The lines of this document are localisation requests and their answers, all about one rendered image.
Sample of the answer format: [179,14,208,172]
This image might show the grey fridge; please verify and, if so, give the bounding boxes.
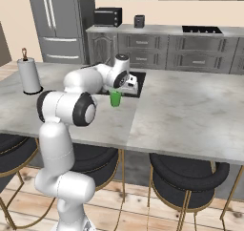
[26,0,88,65]

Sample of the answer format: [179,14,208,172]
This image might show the black sink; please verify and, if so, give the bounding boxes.
[94,70,148,99]

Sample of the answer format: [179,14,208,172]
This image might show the black toaster oven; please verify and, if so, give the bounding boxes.
[93,7,124,29]

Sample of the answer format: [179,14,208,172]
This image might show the grey base cupboards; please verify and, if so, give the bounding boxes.
[86,31,244,75]

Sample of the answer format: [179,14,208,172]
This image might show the black toaster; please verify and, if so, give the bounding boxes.
[133,14,147,30]

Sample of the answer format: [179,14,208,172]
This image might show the white paper towel roll holder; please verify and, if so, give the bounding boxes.
[16,47,44,96]

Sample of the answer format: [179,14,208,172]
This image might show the black hob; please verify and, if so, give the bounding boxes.
[181,25,224,35]

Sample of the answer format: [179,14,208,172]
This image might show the green cup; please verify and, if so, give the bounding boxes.
[109,90,123,108]

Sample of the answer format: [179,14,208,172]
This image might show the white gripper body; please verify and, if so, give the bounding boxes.
[124,80,139,95]

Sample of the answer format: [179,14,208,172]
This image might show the black stool with gold legs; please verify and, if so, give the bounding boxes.
[146,152,244,231]
[70,142,127,231]
[0,133,40,231]

